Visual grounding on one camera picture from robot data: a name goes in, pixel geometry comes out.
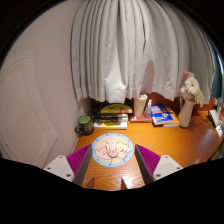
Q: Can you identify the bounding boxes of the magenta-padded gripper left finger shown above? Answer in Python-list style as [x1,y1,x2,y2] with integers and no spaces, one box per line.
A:
[43,143,93,187]

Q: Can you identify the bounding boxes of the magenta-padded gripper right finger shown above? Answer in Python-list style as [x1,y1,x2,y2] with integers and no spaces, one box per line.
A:
[134,143,184,185]

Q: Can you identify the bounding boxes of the round cartoon-print mouse pad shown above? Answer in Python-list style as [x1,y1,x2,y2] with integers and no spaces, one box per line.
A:
[91,132,135,168]

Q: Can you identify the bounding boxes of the tan book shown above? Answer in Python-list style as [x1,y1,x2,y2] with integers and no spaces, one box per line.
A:
[163,107,181,128]

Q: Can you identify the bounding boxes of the dark mug with green inside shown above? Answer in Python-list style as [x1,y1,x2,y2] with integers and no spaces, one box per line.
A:
[74,114,95,137]

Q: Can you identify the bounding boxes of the red book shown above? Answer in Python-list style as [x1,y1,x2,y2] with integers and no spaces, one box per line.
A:
[129,113,154,124]

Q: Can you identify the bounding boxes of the white ceramic vase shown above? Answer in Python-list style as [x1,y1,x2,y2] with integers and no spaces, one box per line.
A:
[177,98,197,128]

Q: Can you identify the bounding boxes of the cream tumbler with lid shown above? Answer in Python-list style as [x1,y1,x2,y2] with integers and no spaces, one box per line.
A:
[133,92,148,117]

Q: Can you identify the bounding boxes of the white flat device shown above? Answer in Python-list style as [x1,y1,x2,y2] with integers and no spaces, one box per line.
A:
[208,109,222,128]

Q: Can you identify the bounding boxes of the yellow and black book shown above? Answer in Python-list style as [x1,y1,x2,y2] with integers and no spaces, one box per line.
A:
[94,103,134,115]

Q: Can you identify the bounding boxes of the white curtain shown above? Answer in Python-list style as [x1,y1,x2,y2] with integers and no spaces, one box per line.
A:
[70,0,216,104]

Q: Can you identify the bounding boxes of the black cable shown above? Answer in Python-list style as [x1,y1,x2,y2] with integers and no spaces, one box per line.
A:
[191,114,211,129]

